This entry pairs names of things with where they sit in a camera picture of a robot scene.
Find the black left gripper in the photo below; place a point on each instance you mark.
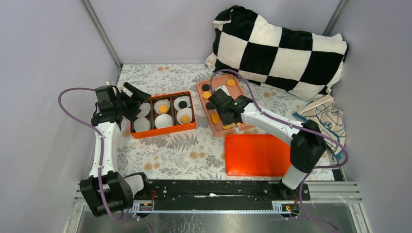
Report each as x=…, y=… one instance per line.
x=136, y=100

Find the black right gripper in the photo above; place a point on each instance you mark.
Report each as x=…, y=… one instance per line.
x=226, y=122

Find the black sandwich cookie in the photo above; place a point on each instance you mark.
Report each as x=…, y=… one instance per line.
x=182, y=104
x=205, y=87
x=209, y=106

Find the pink cookie tray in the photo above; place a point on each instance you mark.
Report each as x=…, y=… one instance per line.
x=218, y=82

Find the orange compartment box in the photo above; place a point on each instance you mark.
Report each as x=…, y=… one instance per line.
x=172, y=112

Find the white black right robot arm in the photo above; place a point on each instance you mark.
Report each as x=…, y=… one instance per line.
x=305, y=140

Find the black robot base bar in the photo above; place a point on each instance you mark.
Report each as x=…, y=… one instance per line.
x=218, y=196

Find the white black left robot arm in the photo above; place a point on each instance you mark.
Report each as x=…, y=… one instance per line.
x=105, y=190

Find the white paper cupcake liner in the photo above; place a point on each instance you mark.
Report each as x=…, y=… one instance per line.
x=186, y=111
x=159, y=103
x=163, y=121
x=141, y=125
x=145, y=109
x=186, y=98

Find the orange fish-shaped cookie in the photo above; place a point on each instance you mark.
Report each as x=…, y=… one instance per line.
x=215, y=118

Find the orange box lid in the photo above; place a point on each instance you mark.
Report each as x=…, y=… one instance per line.
x=255, y=155

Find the floral tablecloth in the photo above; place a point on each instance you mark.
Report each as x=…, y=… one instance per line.
x=188, y=155

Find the black white checkered pillow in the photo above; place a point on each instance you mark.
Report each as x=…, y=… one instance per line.
x=304, y=64

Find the cream blue printed cloth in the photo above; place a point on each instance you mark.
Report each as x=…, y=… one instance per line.
x=328, y=117

